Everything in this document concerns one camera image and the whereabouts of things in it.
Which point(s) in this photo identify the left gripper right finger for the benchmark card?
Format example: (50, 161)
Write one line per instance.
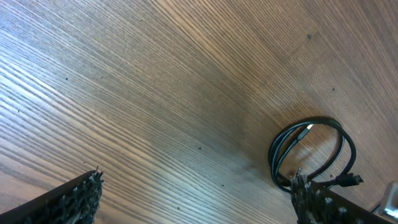
(316, 204)

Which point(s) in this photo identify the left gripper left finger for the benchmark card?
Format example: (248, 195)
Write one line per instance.
(76, 201)

